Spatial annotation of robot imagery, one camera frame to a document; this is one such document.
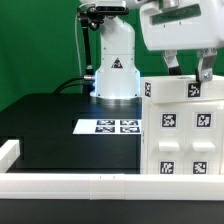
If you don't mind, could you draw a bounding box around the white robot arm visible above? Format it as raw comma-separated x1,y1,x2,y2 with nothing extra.
77,0,224,100

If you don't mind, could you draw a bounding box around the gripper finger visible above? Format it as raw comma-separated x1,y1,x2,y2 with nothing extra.
163,50,182,76
195,48,217,83

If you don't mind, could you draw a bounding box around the white thin cable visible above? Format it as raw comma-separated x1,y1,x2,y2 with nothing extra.
74,13,84,78

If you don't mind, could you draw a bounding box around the black cable bundle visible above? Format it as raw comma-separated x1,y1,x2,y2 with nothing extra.
53,77,88,95

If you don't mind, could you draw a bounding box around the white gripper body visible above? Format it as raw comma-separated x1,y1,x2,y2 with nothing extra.
140,0,224,51

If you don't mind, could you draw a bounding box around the white cabinet door panel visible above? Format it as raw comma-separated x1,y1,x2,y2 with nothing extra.
184,102,224,175

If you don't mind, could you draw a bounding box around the white cabinet box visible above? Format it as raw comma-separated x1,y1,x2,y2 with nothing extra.
140,100,224,175

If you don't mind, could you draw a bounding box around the white marker sheet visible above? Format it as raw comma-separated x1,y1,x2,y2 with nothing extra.
73,119,141,135

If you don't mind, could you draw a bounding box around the white U-shaped frame barrier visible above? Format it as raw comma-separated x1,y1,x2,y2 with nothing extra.
0,140,224,201

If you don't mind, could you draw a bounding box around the white block with marker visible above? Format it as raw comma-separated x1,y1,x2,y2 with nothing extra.
141,75,224,104

